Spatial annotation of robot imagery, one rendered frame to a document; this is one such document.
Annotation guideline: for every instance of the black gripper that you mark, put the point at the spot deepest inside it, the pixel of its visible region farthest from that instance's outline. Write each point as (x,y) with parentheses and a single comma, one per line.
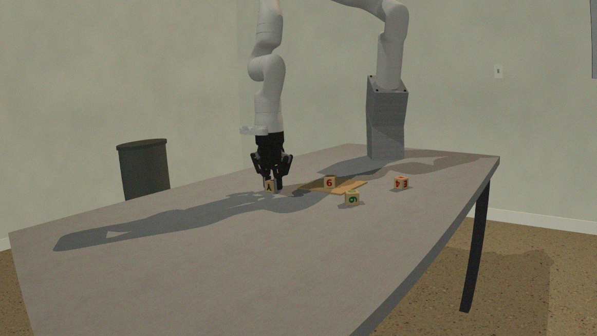
(268,156)

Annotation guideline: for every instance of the tan flat mat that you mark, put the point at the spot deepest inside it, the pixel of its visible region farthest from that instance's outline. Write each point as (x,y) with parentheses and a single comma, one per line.
(342,185)

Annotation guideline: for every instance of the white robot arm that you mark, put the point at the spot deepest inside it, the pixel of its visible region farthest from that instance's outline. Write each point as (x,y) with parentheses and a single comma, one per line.
(270,68)

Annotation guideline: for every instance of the tan wooden letter block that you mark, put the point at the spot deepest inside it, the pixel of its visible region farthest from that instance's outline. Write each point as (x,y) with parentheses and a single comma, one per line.
(352,197)
(269,186)
(401,182)
(330,181)

